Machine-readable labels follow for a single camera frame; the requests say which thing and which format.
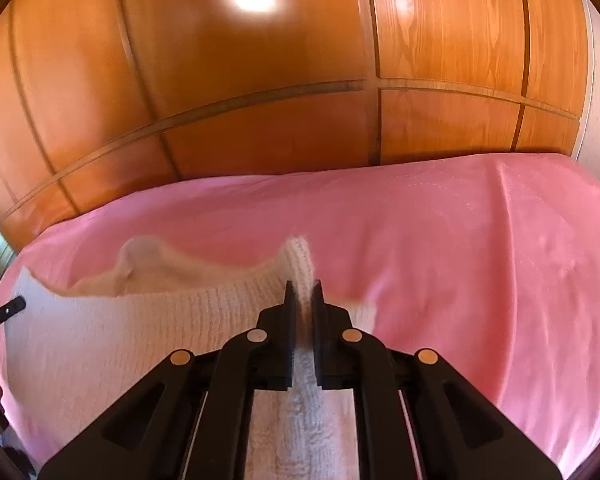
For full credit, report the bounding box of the wooden wardrobe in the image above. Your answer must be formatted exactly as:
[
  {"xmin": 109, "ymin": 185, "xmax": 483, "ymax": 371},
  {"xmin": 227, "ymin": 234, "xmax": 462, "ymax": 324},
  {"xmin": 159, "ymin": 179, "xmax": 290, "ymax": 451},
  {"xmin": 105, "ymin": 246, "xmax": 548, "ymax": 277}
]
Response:
[{"xmin": 0, "ymin": 0, "xmax": 595, "ymax": 256}]

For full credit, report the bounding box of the pink blanket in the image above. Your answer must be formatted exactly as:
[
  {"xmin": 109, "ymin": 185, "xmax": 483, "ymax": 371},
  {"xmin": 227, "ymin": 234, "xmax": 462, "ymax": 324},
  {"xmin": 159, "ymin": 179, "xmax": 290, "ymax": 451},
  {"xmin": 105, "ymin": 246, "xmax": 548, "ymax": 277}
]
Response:
[{"xmin": 0, "ymin": 152, "xmax": 600, "ymax": 480}]

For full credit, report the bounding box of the grey ribbed knit sock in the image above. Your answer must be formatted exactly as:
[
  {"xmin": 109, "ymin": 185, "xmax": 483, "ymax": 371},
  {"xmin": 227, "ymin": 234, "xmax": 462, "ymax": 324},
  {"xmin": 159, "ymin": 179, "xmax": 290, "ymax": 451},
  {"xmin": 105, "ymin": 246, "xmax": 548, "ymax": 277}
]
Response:
[{"xmin": 4, "ymin": 236, "xmax": 379, "ymax": 480}]

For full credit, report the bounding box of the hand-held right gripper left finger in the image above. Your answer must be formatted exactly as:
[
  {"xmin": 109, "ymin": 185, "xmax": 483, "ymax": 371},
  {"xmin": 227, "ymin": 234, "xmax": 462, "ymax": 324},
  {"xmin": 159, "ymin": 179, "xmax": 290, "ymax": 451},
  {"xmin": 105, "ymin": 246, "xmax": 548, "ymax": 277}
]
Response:
[{"xmin": 39, "ymin": 280, "xmax": 297, "ymax": 480}]

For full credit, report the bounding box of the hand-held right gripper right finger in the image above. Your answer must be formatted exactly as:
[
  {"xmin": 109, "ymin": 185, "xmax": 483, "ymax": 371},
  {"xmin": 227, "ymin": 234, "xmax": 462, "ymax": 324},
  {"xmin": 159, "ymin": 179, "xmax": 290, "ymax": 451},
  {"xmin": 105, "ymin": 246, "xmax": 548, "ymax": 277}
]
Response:
[{"xmin": 311, "ymin": 279, "xmax": 564, "ymax": 480}]

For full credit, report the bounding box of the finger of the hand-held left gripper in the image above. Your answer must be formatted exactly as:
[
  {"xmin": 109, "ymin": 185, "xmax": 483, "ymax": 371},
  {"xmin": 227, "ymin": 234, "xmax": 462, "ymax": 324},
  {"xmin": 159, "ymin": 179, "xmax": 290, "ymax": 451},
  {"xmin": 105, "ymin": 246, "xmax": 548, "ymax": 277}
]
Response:
[{"xmin": 0, "ymin": 296, "xmax": 27, "ymax": 346}]

